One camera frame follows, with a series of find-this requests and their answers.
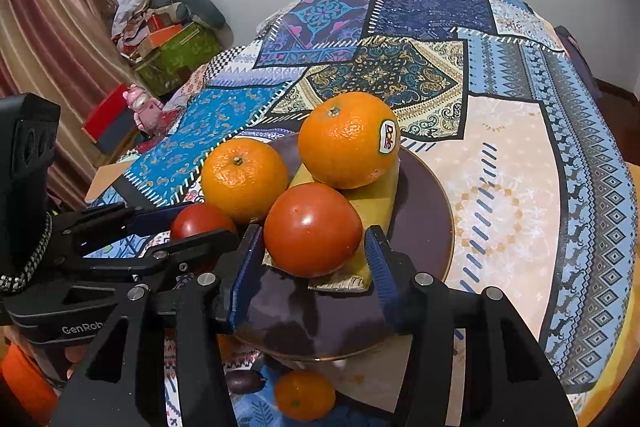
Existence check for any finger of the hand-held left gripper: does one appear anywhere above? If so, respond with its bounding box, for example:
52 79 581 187
52 202 193 254
79 228 242 287

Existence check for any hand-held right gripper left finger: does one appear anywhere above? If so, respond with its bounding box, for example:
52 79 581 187
47 223 266 427

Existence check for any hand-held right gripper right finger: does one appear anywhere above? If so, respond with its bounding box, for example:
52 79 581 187
364 224 578 427

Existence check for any dark red tomato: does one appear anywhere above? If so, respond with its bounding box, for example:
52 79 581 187
171 203 238 240

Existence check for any corn cob with husk end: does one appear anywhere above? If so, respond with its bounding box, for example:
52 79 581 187
307 157 401 294

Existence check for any dark purple plate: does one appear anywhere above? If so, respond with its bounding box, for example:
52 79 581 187
232 132 456 363

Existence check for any orange-red tomato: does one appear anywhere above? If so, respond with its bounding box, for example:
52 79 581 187
263 183 363 279

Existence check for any round orange with sticker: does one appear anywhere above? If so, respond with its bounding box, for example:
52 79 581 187
298 92 401 190

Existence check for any cardboard box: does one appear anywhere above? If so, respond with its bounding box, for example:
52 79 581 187
84 162 131 202

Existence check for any red box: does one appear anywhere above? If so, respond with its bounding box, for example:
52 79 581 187
81 83 132 140

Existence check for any dark plum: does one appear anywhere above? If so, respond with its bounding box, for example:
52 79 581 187
225 369 266 394

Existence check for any pink toy figure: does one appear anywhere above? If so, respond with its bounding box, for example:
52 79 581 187
124 84 166 135

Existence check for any small orange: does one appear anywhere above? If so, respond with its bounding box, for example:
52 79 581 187
274 369 337 423

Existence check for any striped brown curtain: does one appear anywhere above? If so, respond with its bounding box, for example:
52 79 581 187
0 0 131 208

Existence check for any blue patchwork cloth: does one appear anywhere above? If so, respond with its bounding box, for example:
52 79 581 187
85 0 640 427

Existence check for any floral checkered quilt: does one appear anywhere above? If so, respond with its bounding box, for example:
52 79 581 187
165 42 266 118

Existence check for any pile of papers and bags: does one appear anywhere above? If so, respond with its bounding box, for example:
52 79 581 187
111 0 156 58

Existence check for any orange box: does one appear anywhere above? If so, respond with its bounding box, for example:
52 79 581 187
145 23 183 52

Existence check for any orange cloth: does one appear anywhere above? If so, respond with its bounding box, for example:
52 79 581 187
0 342 58 425

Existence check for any braided black white cord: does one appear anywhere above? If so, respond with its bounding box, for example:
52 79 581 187
0 211 54 294

